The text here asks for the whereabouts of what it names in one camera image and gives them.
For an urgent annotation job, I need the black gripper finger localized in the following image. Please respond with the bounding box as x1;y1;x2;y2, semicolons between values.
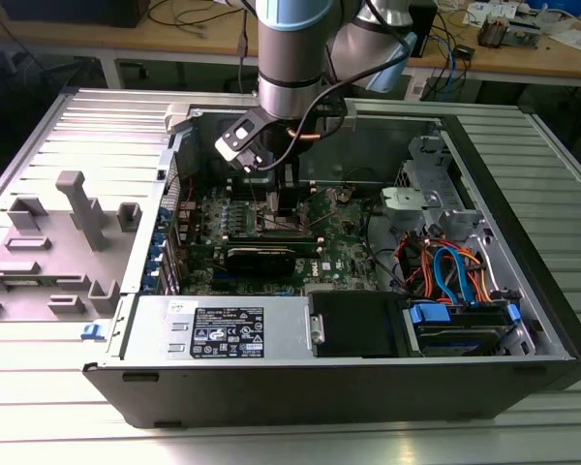
277;162;302;218

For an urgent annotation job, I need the silver CPU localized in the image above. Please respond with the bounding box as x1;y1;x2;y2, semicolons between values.
263;212;299;230

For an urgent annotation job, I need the CPU socket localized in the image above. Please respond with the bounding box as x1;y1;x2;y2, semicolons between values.
254;199;311;234

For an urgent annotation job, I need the finned CPU cooler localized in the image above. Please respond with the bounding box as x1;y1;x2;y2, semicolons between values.
478;13;512;49

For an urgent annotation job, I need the green motherboard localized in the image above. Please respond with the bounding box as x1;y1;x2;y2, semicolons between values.
173;181;393;296

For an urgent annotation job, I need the black graphics card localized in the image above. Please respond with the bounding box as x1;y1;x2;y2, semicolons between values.
222;245;296;278

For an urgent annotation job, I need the grey corner block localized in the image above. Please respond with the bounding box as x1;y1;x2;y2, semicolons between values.
166;103;198;135

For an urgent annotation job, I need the silver power supply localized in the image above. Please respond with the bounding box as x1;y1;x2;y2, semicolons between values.
107;293;316;362

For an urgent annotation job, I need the silver drive cage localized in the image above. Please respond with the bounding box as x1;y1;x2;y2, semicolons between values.
395;134;469;214

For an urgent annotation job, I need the wooden desk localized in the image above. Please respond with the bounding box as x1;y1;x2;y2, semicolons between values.
0;0;581;89

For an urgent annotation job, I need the hard disk in blue carrier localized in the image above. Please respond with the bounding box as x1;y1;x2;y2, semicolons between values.
400;297;523;358

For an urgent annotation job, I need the black tower box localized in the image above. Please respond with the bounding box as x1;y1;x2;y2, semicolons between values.
411;0;441;59

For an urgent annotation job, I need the black PC case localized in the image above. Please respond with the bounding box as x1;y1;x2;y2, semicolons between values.
81;99;581;430

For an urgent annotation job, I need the large black box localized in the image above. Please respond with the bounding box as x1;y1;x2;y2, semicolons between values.
0;0;151;29

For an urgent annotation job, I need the grey parts rack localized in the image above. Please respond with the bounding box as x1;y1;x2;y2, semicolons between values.
0;169;144;322

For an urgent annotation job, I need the white printed card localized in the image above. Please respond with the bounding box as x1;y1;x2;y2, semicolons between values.
464;1;517;25

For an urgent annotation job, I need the green RAM stick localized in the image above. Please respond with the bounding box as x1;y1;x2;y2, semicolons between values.
2;275;86;288

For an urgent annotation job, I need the grey metal component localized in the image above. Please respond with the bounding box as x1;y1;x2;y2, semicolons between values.
507;16;546;49

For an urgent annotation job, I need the white paper sheet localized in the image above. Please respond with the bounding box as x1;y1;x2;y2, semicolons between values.
549;28;581;53

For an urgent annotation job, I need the silver wrist camera black plate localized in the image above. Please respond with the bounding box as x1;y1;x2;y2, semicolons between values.
214;118;265;174

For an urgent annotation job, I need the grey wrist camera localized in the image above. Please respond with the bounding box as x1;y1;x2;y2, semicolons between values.
317;99;358;133

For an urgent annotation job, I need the silver bracket plate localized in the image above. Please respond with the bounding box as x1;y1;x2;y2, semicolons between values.
380;186;442;225

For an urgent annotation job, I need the red orange wire bundle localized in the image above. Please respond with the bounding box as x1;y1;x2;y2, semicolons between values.
394;232;446;297

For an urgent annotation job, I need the blue wire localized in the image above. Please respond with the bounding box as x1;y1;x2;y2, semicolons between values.
432;245;480;307

